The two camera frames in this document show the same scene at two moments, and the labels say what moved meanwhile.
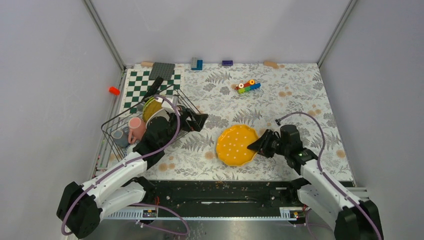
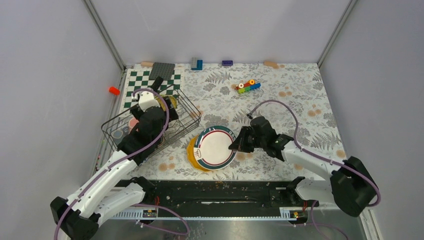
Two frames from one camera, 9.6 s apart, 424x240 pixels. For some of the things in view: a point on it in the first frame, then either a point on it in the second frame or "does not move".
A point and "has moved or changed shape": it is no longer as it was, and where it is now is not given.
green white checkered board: [137, 85] does not move
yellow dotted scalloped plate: [231, 145] to [190, 149]
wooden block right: [271, 63] does not move
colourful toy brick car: [242, 88] does not move
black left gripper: [196, 123] to [137, 112]
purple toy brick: [227, 62] does not move
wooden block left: [147, 64] does not move
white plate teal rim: [161, 112] has moved or changed shape
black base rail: [254, 194] does not move
